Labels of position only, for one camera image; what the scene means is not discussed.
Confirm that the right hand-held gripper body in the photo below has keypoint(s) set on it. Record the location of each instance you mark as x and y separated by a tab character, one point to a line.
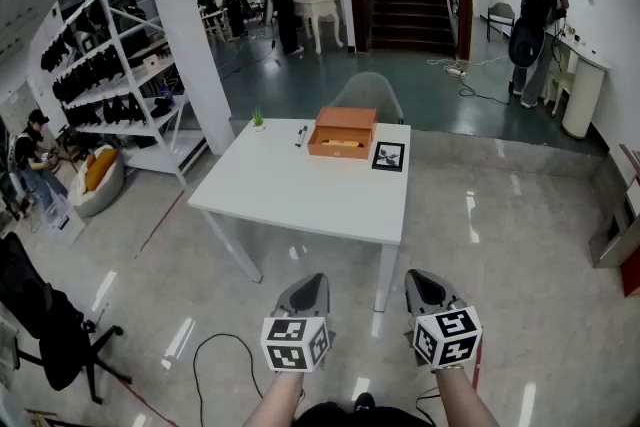
447	340

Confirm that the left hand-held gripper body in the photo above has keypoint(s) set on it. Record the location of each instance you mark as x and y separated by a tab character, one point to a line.
292	345

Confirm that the orange box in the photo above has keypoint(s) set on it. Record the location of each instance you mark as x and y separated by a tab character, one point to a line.
345	127

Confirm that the person's left forearm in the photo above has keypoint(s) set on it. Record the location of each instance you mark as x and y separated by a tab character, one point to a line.
275	397

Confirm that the person's right forearm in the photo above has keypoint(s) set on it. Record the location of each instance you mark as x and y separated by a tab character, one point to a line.
462	397

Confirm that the person's black shoe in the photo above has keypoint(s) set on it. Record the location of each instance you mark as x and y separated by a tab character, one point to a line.
365	401

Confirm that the person's black clothing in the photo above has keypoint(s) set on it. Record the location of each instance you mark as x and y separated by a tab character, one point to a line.
360	417

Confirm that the black and white marker pen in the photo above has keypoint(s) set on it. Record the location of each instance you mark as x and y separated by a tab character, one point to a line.
301	136

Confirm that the small potted green plant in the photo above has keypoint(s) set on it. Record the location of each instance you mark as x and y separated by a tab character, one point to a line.
258	119

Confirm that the grey upholstered chair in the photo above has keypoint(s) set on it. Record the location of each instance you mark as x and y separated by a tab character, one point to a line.
367	92

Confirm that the white metal shelf rack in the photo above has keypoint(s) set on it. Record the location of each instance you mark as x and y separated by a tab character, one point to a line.
165	135

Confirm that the white power strip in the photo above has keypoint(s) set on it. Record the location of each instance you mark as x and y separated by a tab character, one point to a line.
456	71

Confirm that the grey beanbag seat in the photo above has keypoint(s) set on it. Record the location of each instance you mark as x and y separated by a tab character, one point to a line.
102	195

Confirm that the orange cushion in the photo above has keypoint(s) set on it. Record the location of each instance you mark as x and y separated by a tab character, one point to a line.
100	167

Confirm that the white stool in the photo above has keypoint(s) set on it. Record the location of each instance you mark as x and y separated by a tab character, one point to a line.
556	87

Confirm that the blue bottle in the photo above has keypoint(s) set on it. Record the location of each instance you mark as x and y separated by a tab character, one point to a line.
166	94

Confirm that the black office chair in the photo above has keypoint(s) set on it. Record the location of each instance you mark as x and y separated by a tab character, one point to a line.
45	310

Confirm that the white rounded counter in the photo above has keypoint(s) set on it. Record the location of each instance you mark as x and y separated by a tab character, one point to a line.
582	90

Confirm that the grey metal-legged chair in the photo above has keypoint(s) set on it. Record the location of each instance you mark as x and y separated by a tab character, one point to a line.
501	15

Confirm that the small white table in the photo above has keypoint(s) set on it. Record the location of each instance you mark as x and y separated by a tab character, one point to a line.
216	22

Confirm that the white dressing table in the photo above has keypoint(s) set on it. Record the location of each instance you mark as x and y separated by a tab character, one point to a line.
320	7

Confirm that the group of black devices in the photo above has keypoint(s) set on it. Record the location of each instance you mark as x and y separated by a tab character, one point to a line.
90	72

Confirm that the black picture frame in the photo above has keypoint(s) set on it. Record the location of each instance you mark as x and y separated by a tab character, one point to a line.
388	156

